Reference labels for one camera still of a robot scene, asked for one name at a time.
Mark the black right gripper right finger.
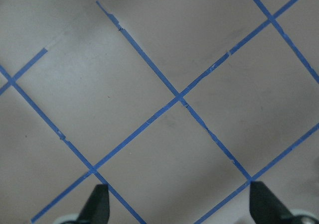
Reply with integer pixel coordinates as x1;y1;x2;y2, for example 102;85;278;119
249;181;294;224

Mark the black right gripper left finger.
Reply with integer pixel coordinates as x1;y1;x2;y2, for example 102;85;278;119
75;184;110;224

